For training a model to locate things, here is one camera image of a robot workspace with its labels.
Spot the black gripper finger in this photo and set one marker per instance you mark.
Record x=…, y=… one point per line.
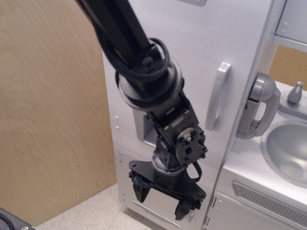
x=141, y=188
x=183, y=208

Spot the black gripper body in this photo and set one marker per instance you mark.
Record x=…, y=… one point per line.
x=178, y=186

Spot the white toy fridge door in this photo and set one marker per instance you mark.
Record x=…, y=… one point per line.
x=199, y=39

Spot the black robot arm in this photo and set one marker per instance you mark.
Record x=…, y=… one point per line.
x=149, y=80

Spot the brass hinge lower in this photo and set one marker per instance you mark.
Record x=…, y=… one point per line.
x=207, y=221

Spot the brass hinge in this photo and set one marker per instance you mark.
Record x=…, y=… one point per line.
x=213, y=202
x=207, y=221

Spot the brass hinge upper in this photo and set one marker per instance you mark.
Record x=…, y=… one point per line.
x=213, y=202

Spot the grey ice dispenser panel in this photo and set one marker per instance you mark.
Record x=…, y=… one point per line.
x=144, y=128

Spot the white toy kitchen cabinet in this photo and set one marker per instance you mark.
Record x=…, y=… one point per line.
x=245, y=164

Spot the grey toy sink basin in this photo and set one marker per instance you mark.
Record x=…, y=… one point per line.
x=284, y=148

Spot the grey toy faucet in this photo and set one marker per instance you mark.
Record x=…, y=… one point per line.
x=295, y=94

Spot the grey oven door handle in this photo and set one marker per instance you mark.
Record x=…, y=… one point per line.
x=275, y=206

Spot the grey fridge door handle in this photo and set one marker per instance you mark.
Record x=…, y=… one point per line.
x=221, y=78

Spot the black base with cable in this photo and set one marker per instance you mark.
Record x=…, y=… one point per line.
x=9, y=221

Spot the grey freezer door handle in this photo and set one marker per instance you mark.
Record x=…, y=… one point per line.
x=199, y=3

